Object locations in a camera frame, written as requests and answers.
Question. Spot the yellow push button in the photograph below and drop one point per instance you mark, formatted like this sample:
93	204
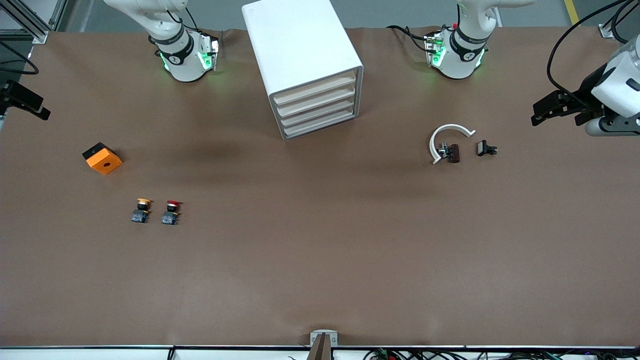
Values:
142	210

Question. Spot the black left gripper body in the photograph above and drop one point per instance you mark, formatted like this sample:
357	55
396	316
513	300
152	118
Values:
588	92

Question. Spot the aluminium profile with corner bracket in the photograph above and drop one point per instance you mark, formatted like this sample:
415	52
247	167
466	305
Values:
607	31

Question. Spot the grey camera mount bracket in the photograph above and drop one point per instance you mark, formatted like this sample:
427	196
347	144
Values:
324	345

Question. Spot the small black clip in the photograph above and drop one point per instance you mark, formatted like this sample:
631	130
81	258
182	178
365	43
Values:
483	148

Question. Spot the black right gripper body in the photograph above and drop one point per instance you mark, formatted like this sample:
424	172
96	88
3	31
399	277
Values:
15	95

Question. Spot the aluminium frame profile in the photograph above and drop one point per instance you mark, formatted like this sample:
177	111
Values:
37	32

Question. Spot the white table edge rail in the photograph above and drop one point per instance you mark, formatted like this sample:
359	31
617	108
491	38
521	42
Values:
100	354

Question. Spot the white curved plastic part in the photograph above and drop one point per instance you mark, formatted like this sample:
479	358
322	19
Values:
452	127

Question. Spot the red push button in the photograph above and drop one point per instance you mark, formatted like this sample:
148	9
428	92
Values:
171	212

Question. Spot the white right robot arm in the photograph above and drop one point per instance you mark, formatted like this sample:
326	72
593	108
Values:
185	60

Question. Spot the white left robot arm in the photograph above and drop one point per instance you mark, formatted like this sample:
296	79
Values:
457	57

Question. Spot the orange box with black base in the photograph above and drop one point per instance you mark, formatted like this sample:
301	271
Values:
105	162

